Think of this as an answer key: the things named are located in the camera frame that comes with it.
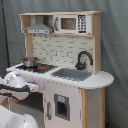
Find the white oven door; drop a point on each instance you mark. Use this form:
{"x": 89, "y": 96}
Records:
{"x": 12, "y": 104}

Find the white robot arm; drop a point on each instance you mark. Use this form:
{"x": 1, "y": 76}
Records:
{"x": 13, "y": 85}

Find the wooden toy kitchen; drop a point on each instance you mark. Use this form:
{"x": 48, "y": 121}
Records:
{"x": 86, "y": 98}

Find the grey toy sink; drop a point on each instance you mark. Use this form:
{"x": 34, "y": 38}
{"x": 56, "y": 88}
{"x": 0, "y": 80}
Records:
{"x": 72, "y": 74}

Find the black toy faucet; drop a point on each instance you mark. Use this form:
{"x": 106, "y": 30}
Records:
{"x": 80, "y": 65}

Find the black toy stovetop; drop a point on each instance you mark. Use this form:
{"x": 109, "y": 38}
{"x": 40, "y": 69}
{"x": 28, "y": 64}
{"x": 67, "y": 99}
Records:
{"x": 39, "y": 68}

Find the silver toy pot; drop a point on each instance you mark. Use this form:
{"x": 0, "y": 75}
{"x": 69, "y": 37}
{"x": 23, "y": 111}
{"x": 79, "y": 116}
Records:
{"x": 30, "y": 61}

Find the toy microwave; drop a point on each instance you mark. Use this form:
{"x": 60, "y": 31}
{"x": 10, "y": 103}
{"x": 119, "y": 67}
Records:
{"x": 73, "y": 24}

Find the grey range hood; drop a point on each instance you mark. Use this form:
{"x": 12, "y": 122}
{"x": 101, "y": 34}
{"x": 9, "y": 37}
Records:
{"x": 38, "y": 27}

